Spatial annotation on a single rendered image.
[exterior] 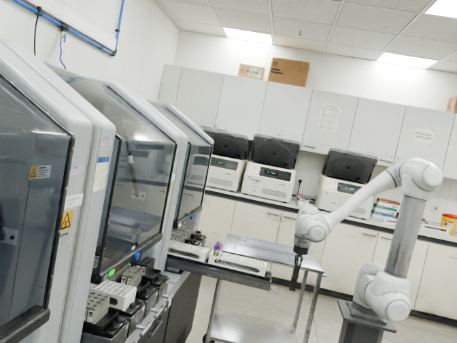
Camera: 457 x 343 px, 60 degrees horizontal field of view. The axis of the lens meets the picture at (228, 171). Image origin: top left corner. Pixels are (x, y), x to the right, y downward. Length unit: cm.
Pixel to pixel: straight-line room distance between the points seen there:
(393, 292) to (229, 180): 272
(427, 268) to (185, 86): 331
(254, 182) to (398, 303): 267
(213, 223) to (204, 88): 157
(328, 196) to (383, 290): 247
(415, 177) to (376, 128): 281
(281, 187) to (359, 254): 108
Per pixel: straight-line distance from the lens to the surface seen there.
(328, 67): 508
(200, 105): 475
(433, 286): 479
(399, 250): 202
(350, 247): 449
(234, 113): 467
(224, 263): 212
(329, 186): 440
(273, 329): 287
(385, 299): 200
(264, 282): 207
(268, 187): 435
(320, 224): 185
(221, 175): 439
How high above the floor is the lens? 146
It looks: 4 degrees down
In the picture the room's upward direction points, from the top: 11 degrees clockwise
